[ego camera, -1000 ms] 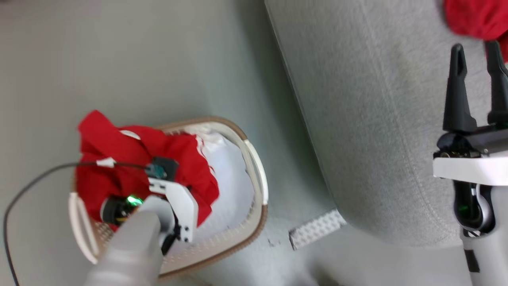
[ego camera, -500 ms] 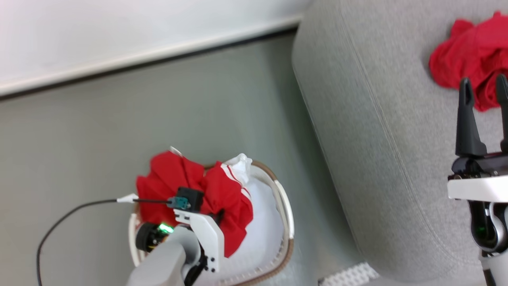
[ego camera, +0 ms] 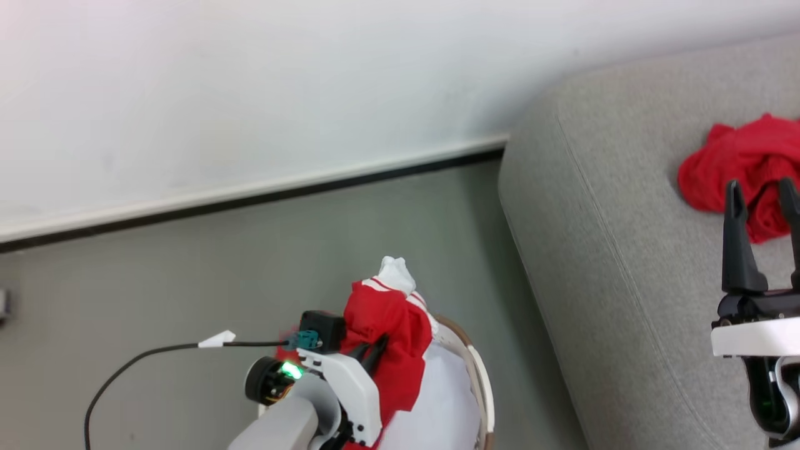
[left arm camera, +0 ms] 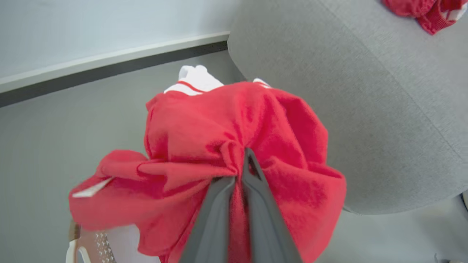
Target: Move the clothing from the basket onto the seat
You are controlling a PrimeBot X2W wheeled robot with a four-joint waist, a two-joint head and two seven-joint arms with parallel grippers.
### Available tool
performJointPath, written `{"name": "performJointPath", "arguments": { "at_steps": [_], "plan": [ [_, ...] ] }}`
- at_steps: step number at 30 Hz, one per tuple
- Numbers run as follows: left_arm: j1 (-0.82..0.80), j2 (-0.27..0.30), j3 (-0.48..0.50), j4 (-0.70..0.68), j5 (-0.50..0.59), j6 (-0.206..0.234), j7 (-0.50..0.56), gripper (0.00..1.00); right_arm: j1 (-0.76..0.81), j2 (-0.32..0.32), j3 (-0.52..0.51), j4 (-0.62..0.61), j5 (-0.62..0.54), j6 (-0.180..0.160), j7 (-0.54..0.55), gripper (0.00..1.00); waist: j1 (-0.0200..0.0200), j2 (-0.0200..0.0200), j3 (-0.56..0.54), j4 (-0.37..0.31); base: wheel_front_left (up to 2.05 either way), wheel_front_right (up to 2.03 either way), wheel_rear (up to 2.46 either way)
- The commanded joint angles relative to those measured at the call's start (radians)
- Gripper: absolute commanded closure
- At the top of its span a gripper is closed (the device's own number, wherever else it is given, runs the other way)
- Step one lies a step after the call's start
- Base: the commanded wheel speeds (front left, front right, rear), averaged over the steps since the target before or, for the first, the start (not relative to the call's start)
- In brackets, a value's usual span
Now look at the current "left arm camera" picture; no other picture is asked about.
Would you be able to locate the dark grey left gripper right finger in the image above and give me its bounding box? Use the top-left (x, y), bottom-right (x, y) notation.
top-left (241, 148), bottom-right (303, 263)

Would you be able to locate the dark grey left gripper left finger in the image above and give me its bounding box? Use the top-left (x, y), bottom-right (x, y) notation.
top-left (178, 176), bottom-right (237, 263)

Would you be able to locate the red garment with white trim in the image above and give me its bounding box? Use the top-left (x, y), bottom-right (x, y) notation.
top-left (68, 65), bottom-right (347, 263)

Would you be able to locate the red garment with white tag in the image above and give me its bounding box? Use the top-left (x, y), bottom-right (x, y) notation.
top-left (382, 0), bottom-right (468, 35)

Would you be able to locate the grey fabric sofa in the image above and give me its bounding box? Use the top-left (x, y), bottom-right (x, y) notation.
top-left (227, 0), bottom-right (468, 215)

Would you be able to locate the white and black baseboard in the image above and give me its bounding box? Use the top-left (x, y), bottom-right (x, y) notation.
top-left (0, 31), bottom-right (230, 108)

